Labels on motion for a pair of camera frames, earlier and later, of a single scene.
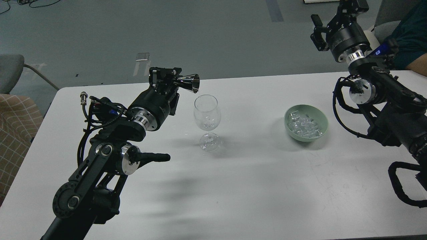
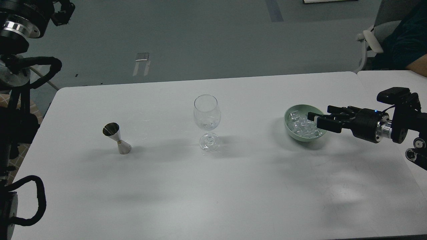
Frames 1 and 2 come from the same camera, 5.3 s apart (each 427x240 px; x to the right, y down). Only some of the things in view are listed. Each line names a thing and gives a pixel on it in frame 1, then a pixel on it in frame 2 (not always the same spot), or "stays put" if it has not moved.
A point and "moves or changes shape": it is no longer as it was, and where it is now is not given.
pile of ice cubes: x=303 y=125 stays put
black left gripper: x=151 y=109 to x=30 y=18
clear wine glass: x=207 y=116 stays put
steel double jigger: x=191 y=82 moves or changes shape
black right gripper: x=346 y=37 to x=371 y=125
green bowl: x=306 y=123 stays put
